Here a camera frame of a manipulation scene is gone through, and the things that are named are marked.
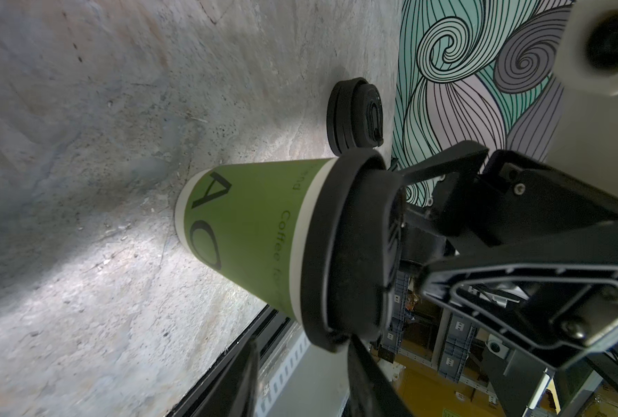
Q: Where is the stack of black lids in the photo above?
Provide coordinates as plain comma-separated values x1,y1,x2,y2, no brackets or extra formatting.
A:
326,77,384,156

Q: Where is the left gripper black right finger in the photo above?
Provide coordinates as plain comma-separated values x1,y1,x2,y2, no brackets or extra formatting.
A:
347,335,413,417

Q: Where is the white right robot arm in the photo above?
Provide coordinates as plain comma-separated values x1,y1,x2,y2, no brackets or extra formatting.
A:
392,1,618,416

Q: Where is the white slotted cable duct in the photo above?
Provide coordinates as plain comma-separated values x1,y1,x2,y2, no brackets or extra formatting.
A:
253,330,310,417

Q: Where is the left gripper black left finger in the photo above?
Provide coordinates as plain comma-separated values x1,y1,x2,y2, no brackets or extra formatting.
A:
168,339,260,416

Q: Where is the green paper coffee cup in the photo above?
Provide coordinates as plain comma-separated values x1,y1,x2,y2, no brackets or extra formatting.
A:
174,158,336,321

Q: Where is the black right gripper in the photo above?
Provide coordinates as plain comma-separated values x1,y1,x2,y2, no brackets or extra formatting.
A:
400,142,618,416

